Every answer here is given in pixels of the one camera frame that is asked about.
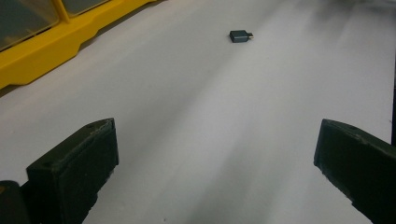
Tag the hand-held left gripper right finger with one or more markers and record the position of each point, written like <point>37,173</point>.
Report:
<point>358,161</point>

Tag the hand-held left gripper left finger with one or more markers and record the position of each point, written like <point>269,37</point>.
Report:
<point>71,168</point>

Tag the yellow plastic organizer box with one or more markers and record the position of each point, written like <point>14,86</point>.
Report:
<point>46,46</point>

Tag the small grey USB adapter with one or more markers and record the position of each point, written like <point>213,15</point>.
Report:
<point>239,36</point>

